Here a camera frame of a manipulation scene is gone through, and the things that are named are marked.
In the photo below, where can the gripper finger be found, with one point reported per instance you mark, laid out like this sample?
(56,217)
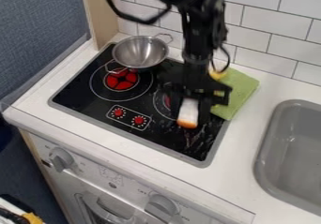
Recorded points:
(205,113)
(174,107)

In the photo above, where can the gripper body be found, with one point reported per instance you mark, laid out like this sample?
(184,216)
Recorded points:
(196,85)

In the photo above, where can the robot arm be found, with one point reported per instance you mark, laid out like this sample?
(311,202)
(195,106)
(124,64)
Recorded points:
(201,15)

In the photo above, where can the white and orange toy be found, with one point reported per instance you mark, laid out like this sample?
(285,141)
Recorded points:
(188,113)

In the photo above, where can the yellow toy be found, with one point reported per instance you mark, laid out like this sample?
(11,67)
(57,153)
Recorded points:
(217,75)

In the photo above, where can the green cloth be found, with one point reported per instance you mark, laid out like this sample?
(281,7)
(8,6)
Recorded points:
(238,92)

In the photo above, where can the toy stove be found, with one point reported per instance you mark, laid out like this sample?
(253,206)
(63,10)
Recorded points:
(121,109)

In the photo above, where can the silver pot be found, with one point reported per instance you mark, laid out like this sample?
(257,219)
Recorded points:
(140,51)

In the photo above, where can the toy sink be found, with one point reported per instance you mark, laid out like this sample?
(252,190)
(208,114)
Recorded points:
(292,156)

